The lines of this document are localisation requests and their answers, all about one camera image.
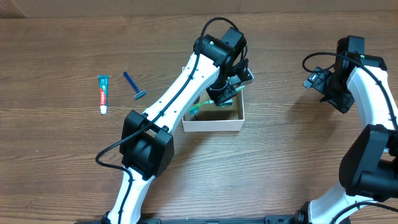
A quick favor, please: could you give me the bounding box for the green white toothbrush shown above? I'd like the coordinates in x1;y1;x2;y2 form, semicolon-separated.
188;86;245;116

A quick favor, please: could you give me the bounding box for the blue disposable razor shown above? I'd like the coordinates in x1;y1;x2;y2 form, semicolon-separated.
123;72;147;100

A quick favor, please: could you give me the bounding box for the Colgate toothpaste tube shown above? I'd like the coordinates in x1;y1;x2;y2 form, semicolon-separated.
98;75;109;114

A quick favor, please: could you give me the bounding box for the green white soap bar box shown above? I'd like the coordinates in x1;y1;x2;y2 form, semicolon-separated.
219;99;233;107

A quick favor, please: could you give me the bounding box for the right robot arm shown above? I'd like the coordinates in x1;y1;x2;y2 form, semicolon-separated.
289;35;397;223

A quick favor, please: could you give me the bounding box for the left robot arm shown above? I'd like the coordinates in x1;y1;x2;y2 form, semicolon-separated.
100;27;254;223

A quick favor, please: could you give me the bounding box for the white open cardboard box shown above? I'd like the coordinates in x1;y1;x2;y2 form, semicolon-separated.
182;91;245;132

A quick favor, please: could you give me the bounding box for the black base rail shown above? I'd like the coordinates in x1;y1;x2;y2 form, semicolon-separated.
74;214;351;224

